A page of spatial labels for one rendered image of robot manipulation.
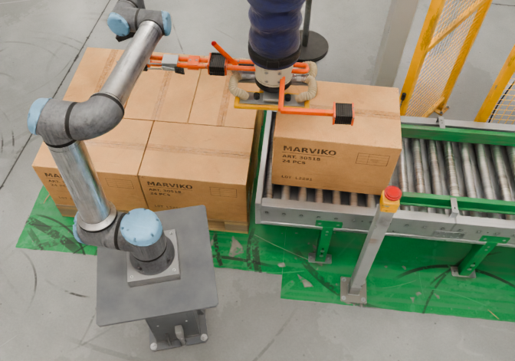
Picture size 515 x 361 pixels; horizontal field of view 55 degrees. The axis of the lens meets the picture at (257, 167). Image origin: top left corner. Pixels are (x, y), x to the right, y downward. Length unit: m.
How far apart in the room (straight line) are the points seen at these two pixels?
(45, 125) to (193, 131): 1.42
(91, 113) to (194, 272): 0.93
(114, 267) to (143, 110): 1.13
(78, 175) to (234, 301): 1.46
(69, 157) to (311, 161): 1.22
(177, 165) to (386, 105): 1.16
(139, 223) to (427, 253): 1.88
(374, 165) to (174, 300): 1.13
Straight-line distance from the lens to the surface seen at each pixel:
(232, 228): 3.05
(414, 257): 3.17
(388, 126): 2.43
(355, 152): 2.37
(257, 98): 2.22
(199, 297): 2.13
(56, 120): 1.57
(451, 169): 2.89
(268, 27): 1.96
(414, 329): 2.99
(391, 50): 3.43
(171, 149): 2.82
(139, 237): 1.92
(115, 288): 2.21
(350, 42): 4.35
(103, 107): 1.55
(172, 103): 3.05
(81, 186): 1.79
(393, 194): 2.08
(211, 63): 2.22
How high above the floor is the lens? 2.72
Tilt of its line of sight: 54 degrees down
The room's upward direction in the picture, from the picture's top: straight up
